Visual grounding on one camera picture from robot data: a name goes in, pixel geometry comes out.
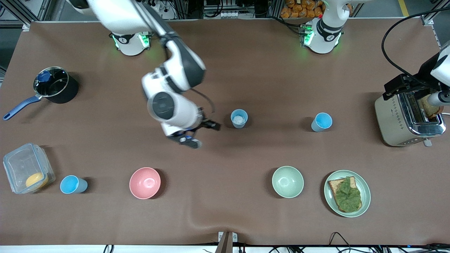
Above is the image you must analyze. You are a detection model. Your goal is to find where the blue cup with white filling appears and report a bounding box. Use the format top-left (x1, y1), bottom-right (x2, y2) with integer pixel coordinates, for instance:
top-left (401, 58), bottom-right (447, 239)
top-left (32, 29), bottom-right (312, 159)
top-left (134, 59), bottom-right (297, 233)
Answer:
top-left (231, 109), bottom-right (249, 129)

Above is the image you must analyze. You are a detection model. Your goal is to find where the light blue plastic cup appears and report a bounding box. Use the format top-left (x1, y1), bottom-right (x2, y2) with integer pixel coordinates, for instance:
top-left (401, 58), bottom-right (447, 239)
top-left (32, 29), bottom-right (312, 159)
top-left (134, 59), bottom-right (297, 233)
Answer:
top-left (311, 112), bottom-right (333, 132)
top-left (60, 175), bottom-right (88, 194)

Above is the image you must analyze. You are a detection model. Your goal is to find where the cream and chrome toaster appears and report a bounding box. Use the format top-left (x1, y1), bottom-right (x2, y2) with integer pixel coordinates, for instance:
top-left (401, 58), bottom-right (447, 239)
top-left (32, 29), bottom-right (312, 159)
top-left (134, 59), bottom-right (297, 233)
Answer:
top-left (374, 90), bottom-right (447, 147)

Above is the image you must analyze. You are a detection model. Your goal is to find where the browned toast slice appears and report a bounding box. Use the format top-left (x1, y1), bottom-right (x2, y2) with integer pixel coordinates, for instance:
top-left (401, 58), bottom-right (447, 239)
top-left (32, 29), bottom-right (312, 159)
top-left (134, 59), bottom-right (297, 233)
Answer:
top-left (418, 93), bottom-right (444, 119)

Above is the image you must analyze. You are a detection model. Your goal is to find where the pink bowl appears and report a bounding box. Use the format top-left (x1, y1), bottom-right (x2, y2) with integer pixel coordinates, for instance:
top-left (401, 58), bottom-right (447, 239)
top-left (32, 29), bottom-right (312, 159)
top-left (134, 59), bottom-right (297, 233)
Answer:
top-left (129, 167), bottom-right (161, 200)

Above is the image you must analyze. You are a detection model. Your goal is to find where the brown table mat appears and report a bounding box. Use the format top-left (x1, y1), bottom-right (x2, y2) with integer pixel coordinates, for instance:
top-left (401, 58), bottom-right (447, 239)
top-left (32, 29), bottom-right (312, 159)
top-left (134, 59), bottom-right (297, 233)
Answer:
top-left (0, 18), bottom-right (450, 246)

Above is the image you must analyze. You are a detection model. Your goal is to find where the pale green bowl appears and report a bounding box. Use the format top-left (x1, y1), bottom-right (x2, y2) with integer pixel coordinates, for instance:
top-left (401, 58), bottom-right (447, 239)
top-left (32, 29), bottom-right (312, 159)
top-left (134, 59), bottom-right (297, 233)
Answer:
top-left (272, 166), bottom-right (304, 199)

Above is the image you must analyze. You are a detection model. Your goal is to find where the pale green plate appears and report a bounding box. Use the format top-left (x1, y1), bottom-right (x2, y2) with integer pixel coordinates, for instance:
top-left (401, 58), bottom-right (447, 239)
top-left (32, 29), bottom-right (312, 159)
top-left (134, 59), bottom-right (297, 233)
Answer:
top-left (324, 170), bottom-right (371, 218)

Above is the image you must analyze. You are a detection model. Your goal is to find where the small white power strip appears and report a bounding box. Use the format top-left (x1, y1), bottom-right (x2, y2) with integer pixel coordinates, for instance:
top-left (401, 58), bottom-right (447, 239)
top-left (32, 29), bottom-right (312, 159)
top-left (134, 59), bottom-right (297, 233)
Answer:
top-left (204, 11), bottom-right (246, 19)

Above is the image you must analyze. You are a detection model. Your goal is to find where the toast slice under lettuce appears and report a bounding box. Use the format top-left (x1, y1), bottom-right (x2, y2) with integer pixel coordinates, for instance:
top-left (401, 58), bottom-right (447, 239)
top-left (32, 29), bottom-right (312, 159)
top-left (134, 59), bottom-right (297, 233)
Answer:
top-left (328, 176), bottom-right (362, 213)

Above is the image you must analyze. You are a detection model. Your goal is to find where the green lettuce leaf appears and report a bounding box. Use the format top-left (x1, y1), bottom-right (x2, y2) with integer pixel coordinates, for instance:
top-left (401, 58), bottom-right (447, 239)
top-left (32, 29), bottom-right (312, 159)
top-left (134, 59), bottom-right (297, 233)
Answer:
top-left (333, 177), bottom-right (362, 213)

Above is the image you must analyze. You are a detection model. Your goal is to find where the white power strip with plugs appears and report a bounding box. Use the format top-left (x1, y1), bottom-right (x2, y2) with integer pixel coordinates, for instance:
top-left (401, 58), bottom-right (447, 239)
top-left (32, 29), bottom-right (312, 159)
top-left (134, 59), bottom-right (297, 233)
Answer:
top-left (149, 0), bottom-right (177, 20)

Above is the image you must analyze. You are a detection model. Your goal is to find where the bag of orange buns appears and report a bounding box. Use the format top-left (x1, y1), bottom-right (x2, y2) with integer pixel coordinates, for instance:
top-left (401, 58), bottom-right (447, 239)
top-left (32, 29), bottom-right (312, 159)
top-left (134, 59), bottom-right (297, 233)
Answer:
top-left (280, 0), bottom-right (353, 19)

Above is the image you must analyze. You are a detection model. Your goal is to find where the glass lid with blue knob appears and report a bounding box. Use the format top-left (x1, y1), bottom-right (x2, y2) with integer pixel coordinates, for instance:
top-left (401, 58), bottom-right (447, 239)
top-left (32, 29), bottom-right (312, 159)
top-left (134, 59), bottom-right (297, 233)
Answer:
top-left (33, 67), bottom-right (69, 97)

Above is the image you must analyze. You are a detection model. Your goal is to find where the yellow orange food piece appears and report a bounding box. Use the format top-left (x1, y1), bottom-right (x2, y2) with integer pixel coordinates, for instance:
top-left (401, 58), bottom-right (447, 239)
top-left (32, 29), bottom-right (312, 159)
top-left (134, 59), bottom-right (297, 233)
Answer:
top-left (25, 172), bottom-right (49, 188)

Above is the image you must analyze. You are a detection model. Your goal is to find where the clear plastic food container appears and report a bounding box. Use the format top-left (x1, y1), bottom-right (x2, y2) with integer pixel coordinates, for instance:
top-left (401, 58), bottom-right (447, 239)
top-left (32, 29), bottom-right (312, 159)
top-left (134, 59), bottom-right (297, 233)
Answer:
top-left (3, 143), bottom-right (56, 195)

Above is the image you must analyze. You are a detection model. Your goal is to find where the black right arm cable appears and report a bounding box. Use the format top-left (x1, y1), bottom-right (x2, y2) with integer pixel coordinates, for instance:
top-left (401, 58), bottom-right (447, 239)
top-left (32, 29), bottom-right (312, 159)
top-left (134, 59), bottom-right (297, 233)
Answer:
top-left (191, 88), bottom-right (216, 113)

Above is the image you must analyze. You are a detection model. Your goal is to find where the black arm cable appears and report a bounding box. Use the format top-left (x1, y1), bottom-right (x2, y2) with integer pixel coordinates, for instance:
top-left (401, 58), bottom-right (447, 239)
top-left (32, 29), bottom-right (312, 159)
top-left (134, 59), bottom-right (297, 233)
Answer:
top-left (381, 9), bottom-right (450, 88)
top-left (191, 88), bottom-right (216, 113)

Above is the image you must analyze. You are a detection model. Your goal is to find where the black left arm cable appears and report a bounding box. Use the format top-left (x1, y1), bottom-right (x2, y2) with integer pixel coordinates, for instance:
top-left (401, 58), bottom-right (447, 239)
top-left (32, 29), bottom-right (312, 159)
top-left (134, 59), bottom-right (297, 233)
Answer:
top-left (381, 9), bottom-right (450, 88)

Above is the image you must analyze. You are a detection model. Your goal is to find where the aluminium frame profile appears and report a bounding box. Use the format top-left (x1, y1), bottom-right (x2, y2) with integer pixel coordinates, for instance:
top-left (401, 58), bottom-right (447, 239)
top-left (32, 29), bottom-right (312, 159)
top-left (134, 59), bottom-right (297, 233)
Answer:
top-left (0, 0), bottom-right (57, 31)
top-left (420, 0), bottom-right (450, 27)

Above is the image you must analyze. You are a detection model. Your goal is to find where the metal table edge bracket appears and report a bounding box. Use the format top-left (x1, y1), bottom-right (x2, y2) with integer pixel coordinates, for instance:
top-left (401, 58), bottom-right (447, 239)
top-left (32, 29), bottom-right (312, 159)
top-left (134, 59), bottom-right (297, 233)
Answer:
top-left (218, 231), bottom-right (238, 253)

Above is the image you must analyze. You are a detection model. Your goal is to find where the black pot with blue handle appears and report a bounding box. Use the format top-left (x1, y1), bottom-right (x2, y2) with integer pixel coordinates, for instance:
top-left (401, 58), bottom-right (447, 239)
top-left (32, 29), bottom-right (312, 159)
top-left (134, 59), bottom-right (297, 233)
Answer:
top-left (3, 66), bottom-right (79, 121)

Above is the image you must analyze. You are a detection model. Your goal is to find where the thin black looped cable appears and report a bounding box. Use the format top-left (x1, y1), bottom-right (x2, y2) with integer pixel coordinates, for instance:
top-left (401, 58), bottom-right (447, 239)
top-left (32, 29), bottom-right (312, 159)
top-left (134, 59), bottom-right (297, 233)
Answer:
top-left (329, 232), bottom-right (352, 248)

